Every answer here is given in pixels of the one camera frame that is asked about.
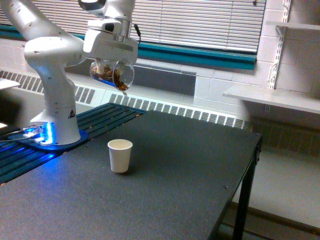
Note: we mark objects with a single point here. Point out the white object left edge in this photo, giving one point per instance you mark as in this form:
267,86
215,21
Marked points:
6,84

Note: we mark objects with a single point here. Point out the teal window sill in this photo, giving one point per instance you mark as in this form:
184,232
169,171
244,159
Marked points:
187,55

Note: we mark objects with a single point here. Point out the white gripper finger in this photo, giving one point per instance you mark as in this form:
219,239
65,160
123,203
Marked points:
102,66

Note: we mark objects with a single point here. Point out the black table frame leg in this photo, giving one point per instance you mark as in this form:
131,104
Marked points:
232,163

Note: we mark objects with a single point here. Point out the clear plastic cup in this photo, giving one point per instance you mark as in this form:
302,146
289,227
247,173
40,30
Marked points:
125,68

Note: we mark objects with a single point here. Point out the lower white wall shelf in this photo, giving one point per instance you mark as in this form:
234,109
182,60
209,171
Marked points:
275,97

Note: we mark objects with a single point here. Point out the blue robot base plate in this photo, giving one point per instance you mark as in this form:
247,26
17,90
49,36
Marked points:
30,143

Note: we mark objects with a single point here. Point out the white window blinds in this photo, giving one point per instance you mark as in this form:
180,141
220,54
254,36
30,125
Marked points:
228,25

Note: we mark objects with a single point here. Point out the upper white wall shelf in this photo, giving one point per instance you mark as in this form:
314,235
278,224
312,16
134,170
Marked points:
291,25

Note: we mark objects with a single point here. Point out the white baseboard radiator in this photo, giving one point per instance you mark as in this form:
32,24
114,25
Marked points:
93,97

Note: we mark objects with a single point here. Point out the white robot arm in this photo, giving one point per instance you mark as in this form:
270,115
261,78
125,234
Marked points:
59,90

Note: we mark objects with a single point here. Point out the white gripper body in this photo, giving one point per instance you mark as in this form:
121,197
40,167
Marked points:
108,39

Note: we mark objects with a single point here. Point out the white paper cup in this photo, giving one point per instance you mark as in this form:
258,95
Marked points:
119,155

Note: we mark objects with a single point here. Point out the brown nuts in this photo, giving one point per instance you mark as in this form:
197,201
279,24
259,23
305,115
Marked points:
111,78

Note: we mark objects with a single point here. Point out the white wall shelf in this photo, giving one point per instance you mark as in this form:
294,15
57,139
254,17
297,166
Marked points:
291,25
275,97

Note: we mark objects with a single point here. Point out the white shelf rail bracket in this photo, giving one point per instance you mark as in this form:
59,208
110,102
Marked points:
273,71

